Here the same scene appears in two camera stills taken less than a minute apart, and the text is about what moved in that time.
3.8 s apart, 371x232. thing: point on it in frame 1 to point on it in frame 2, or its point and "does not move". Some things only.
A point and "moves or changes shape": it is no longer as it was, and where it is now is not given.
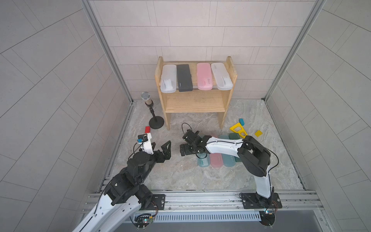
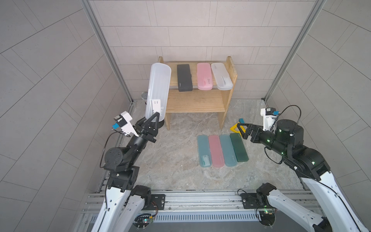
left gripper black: x=166 y=154 to x=145 y=133
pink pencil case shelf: x=216 y=160 does not move
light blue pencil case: x=228 y=160 does not move
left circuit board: x=142 y=220 does not move
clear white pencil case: x=168 y=81 moves or changes shape
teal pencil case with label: x=203 y=159 does not move
